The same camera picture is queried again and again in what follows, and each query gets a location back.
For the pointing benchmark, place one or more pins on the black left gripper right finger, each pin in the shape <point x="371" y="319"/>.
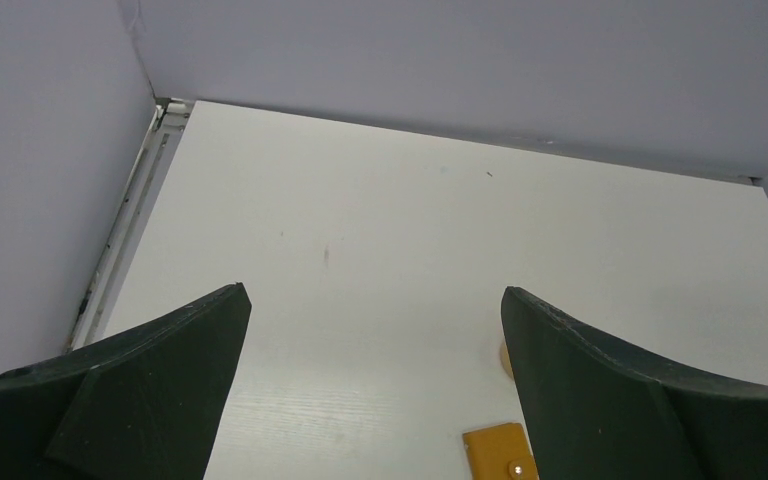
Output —
<point x="599" y="407"/>

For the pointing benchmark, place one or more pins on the orange leather card holder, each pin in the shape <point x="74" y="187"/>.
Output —
<point x="500" y="452"/>

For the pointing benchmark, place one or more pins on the tan oval tray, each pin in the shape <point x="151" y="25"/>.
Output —
<point x="505" y="360"/>

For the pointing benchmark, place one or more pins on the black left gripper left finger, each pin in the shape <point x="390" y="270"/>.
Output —
<point x="142" y="404"/>

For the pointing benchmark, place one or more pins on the aluminium side rail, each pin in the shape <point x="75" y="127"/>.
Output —
<point x="148" y="173"/>

